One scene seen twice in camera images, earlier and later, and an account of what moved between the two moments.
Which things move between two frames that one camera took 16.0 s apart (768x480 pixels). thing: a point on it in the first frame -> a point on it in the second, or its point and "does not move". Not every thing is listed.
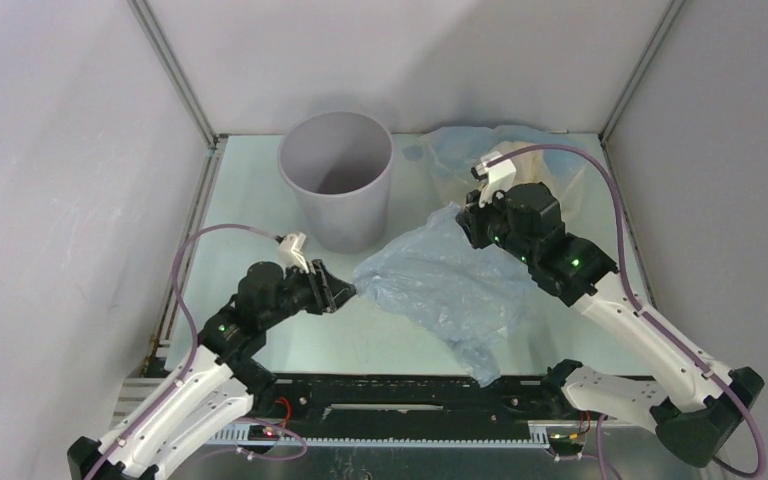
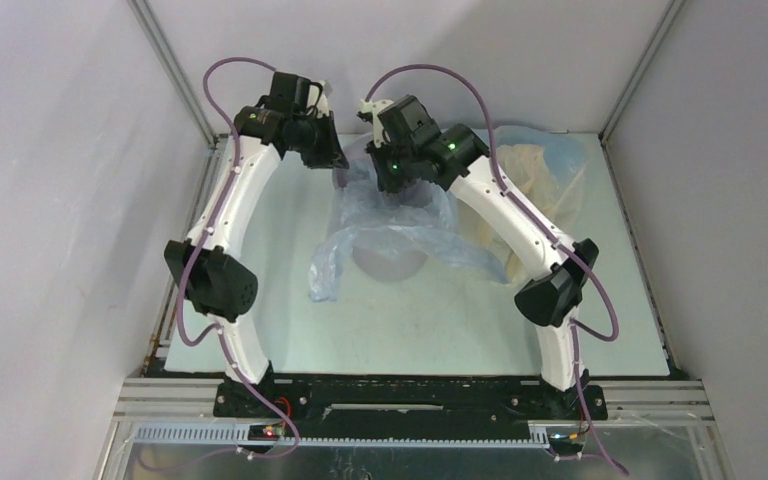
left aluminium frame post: [149, 21] does not move
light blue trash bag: [433, 276] -> [419, 210]
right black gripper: [474, 225] -> [393, 175]
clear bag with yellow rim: [445, 159] does not move
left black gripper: [339, 291] -> [331, 156]
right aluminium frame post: [673, 9] does not move
